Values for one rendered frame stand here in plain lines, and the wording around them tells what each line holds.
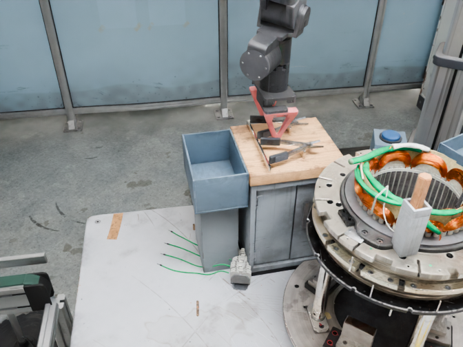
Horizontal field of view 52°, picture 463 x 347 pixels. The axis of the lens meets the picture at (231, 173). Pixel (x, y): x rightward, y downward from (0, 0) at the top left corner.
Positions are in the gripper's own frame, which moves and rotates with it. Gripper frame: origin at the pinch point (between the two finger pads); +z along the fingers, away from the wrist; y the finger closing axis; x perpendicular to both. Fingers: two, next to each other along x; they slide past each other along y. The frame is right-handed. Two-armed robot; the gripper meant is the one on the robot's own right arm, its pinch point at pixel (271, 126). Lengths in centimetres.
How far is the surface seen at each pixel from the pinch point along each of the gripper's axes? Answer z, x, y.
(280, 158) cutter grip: -0.1, -1.8, 12.1
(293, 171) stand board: 2.3, 0.5, 13.7
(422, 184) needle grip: -13.2, 7.8, 40.3
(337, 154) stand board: 2.1, 11.0, 10.2
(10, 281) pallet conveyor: 33, -60, 1
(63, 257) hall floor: 109, -68, -83
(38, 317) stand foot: 107, -75, -50
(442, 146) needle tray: 2.2, 33.9, 11.7
